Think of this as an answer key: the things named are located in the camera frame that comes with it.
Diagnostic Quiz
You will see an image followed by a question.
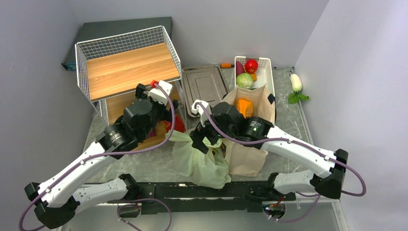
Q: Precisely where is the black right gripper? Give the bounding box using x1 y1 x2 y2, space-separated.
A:
190 111 237 154

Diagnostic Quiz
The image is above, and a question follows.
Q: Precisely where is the green avocado plastic bag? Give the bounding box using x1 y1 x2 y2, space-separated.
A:
166 131 231 189

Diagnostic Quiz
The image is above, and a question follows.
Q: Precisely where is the beige canvas tote bag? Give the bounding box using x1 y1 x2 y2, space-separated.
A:
221 86 276 177

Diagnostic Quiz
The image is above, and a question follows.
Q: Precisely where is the yellow snack bag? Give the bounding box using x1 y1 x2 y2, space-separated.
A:
235 98 254 118

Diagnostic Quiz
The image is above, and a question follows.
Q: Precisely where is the white wire shelf rack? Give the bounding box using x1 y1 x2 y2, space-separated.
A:
75 26 185 147

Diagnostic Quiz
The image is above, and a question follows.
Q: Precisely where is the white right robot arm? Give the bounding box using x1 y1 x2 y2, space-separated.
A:
190 100 348 200

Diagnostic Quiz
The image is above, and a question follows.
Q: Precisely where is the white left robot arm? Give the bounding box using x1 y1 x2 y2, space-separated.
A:
25 80 178 229

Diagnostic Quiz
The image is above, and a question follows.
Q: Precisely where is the red snack bag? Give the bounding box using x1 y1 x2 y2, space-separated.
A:
175 115 186 133

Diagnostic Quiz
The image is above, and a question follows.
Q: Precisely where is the top wooden shelf board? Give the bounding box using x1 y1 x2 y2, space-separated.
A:
86 43 180 101

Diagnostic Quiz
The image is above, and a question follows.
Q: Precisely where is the metal tray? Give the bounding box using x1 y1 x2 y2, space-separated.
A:
181 65 229 117

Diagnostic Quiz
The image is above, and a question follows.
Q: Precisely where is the green cabbage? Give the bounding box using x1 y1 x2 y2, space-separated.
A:
236 73 254 89

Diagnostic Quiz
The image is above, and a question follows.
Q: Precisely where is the purple sweet potato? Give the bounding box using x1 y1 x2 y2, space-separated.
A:
235 61 244 76

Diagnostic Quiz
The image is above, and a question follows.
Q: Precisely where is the orange small pepper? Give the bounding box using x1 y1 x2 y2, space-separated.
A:
250 73 257 82

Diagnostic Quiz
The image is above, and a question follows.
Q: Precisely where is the white plastic basket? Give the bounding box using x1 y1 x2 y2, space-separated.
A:
233 56 276 95

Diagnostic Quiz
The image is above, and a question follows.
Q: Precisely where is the red apple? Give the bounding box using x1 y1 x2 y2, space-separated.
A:
244 59 258 74

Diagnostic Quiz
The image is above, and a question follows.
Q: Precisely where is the green leafy vegetable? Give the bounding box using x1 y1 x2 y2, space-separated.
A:
288 91 310 104

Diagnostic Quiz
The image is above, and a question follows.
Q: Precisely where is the white radish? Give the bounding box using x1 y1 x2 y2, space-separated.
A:
290 74 303 92

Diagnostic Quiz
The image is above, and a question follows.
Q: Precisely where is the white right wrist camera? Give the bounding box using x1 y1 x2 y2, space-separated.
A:
191 100 211 127

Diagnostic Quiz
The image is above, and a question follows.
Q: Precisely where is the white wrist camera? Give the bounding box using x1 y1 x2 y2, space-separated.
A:
148 80 174 105
191 100 211 127

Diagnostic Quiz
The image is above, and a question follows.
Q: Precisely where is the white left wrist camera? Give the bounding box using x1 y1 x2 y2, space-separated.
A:
148 80 174 105

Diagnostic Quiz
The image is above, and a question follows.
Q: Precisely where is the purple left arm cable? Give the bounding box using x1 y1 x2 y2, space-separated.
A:
18 82 177 231

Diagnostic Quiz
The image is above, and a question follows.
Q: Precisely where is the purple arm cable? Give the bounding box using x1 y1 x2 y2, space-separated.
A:
18 82 177 231
196 103 367 223

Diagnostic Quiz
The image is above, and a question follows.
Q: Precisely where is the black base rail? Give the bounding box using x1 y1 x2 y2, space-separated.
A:
111 181 296 215

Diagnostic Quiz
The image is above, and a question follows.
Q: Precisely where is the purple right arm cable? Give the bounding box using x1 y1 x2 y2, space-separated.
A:
196 103 367 223

